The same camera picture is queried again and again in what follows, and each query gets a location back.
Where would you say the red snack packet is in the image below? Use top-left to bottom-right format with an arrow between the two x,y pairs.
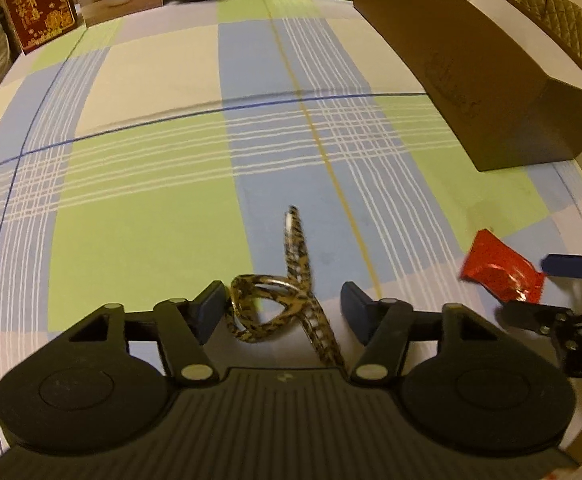
460,229 -> 546,304

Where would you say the checkered tablecloth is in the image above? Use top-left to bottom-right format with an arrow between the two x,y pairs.
0,0 -> 582,453

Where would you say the brown cardboard storage box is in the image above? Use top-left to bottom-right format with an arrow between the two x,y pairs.
354,0 -> 582,171

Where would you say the quilted chair back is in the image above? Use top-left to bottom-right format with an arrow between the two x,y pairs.
517,0 -> 582,97

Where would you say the red gift box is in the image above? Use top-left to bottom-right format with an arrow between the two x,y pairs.
4,0 -> 77,54

